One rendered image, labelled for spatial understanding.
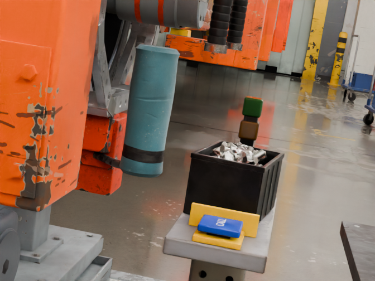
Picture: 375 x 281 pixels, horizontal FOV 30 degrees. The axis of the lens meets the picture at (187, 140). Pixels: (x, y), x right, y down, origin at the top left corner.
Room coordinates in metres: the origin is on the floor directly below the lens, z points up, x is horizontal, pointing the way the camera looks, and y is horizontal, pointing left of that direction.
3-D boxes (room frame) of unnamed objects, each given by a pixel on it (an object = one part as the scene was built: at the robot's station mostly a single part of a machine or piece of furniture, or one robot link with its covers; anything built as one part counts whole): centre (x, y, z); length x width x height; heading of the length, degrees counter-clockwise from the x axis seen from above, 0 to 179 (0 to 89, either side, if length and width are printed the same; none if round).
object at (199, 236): (1.13, -0.08, 0.46); 0.08 x 0.08 x 0.01; 82
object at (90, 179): (1.55, 0.22, 0.48); 0.16 x 0.12 x 0.17; 82
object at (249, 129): (1.50, -0.13, 0.59); 0.04 x 0.04 x 0.04; 82
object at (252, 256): (1.30, -0.10, 0.44); 0.43 x 0.17 x 0.03; 172
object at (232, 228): (1.13, -0.08, 0.47); 0.07 x 0.07 x 0.02; 82
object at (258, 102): (1.50, -0.13, 0.64); 0.04 x 0.04 x 0.04; 82
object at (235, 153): (1.33, -0.10, 0.51); 0.20 x 0.14 x 0.13; 163
